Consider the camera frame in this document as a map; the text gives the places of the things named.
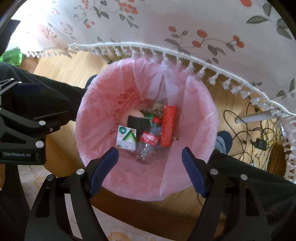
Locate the person's left shoe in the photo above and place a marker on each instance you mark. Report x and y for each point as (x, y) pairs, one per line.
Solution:
(91, 81)

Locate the person's leg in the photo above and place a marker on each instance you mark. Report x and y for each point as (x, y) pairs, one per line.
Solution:
(266, 197)
(57, 97)

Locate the cream floral floor mat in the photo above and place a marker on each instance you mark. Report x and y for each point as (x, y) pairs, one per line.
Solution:
(124, 234)

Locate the clear bottle with red label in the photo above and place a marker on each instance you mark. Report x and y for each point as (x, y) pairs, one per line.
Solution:
(148, 139)

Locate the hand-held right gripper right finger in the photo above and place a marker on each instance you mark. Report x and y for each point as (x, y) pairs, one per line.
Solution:
(194, 171)

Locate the green and white box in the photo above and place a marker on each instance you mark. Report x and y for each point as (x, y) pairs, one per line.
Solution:
(126, 139)

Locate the pink lined trash bin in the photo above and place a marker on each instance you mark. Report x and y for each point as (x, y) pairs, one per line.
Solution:
(185, 104)

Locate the black power adapter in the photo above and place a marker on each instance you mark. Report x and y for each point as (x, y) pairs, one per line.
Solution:
(259, 143)

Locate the person's right leg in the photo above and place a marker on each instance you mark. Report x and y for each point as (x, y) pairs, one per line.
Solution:
(266, 197)

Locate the white table leg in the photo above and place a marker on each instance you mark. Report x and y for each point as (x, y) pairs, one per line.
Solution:
(252, 117)

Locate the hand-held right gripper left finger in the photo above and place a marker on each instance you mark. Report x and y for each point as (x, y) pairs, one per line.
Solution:
(104, 171)

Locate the brown paper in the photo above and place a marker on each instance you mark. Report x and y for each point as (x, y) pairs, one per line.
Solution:
(158, 107)

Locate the red cardboard box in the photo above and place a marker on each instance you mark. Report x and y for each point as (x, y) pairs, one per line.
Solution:
(167, 125)

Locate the person's left leg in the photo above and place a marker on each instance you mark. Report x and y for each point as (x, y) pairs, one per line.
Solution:
(57, 97)

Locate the black foam net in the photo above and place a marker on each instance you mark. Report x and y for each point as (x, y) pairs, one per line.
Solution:
(138, 122)

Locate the pink silicone lid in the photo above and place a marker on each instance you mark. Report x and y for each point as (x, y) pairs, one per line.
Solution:
(135, 114)

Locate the person's shoe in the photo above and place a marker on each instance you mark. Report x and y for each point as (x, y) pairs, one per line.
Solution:
(225, 141)
(91, 81)

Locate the green plastic pack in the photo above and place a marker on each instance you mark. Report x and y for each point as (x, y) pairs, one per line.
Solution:
(12, 56)

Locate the person's right shoe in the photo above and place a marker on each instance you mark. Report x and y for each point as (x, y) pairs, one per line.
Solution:
(225, 141)

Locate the floral tablecloth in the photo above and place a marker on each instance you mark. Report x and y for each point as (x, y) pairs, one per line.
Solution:
(185, 18)

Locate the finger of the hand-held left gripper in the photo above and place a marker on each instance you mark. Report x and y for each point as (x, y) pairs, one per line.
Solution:
(34, 127)
(30, 88)

